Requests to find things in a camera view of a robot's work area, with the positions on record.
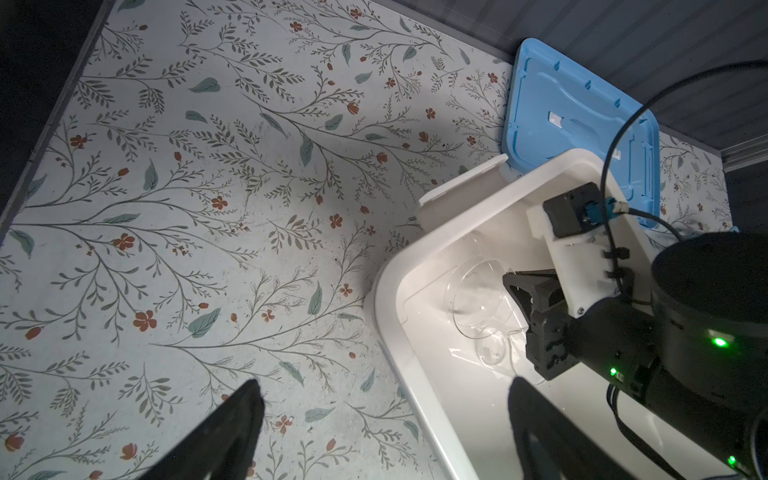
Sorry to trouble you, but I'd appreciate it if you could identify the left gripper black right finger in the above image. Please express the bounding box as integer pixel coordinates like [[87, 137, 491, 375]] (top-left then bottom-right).
[[507, 377, 632, 479]]

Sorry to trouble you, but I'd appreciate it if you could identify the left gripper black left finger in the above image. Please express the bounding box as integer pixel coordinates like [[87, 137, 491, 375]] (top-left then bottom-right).
[[142, 380, 265, 480]]

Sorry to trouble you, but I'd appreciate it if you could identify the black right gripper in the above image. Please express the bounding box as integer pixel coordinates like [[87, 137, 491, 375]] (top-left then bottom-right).
[[502, 183, 657, 396]]

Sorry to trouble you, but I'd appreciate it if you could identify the clear glass petri dish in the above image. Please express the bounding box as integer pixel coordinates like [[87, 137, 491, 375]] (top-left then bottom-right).
[[443, 256, 520, 340]]

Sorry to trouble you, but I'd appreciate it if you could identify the white plastic storage bin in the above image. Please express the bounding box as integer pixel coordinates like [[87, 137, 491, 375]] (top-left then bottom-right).
[[364, 148, 739, 480]]

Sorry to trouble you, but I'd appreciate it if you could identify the blue plastic box lid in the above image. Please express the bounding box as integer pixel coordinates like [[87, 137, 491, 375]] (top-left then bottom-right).
[[501, 38, 661, 217]]

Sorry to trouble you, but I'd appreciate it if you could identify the clear glass beaker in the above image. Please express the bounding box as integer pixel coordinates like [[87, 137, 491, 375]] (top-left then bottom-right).
[[476, 330, 527, 376]]

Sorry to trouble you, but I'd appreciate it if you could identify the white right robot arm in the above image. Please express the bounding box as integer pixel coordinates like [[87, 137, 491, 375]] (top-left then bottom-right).
[[503, 183, 767, 479]]

